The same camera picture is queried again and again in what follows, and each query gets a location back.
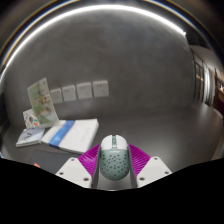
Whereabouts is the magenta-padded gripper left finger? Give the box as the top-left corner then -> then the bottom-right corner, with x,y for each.
54,143 -> 102,189

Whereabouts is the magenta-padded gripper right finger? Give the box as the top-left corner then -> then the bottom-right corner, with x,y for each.
128,143 -> 173,188

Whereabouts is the green and white computer mouse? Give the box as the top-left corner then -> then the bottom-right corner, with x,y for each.
99,134 -> 131,180

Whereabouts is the white book with blue band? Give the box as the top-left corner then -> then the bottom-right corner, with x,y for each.
40,118 -> 100,155

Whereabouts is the thin grey-blue booklet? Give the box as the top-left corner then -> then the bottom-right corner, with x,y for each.
15,127 -> 46,148

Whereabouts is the small colourful printed card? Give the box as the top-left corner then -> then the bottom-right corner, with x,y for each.
22,108 -> 40,130

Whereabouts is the green printed leaflet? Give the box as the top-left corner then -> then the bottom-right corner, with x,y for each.
26,77 -> 61,129

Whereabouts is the black-framed glass partition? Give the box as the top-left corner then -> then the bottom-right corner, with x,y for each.
189,48 -> 224,108

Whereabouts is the ceiling light strip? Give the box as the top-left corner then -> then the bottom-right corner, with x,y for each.
0,3 -> 187,78

